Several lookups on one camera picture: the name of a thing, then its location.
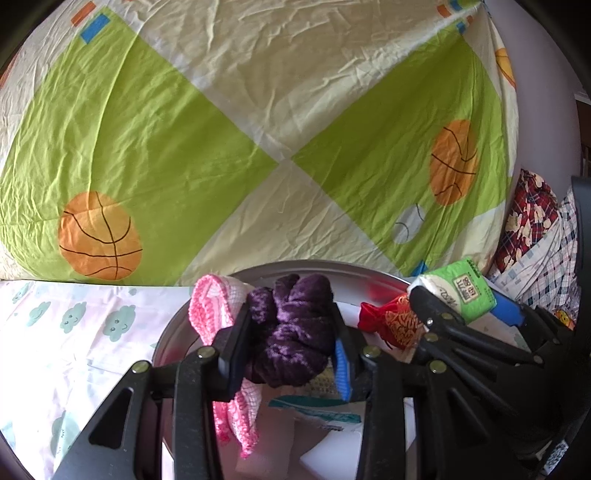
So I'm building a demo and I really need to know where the green tissue pack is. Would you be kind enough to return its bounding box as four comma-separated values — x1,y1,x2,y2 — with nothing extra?
407,259,497,323

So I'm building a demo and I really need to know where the red embroidered satin pouch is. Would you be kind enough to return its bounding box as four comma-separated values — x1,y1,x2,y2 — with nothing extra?
358,293,424,350

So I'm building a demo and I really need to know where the cotton swab packet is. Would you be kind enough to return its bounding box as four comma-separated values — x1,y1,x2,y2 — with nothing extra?
267,359,364,430

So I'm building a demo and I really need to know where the white gauze roll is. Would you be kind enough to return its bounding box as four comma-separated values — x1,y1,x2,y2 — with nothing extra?
235,407,296,480

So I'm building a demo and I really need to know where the dark purple velvet scrunchie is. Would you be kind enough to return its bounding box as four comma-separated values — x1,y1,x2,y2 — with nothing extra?
245,274,335,388

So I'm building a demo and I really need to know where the pink-trimmed white knit cloth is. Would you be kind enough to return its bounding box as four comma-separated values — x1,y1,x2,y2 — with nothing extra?
188,274,263,459

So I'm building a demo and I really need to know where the blue white plaid fabric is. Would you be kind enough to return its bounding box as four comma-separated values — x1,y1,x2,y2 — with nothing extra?
488,191,581,320

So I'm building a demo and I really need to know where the smiley toy in bag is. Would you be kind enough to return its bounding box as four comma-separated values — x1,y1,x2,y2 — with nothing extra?
554,306,576,330

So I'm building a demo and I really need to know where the red plaid bear fabric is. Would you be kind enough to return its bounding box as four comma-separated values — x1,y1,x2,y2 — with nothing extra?
489,169,558,277

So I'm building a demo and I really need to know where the cloud print table cloth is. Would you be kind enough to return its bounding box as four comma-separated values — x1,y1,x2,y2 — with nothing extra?
1,281,191,479

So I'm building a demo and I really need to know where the round Danish cookie tin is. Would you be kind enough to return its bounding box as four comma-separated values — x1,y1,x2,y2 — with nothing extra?
150,260,532,480

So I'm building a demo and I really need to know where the green cream sports bedsheet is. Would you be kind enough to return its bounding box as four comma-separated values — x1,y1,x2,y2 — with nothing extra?
1,1,518,285

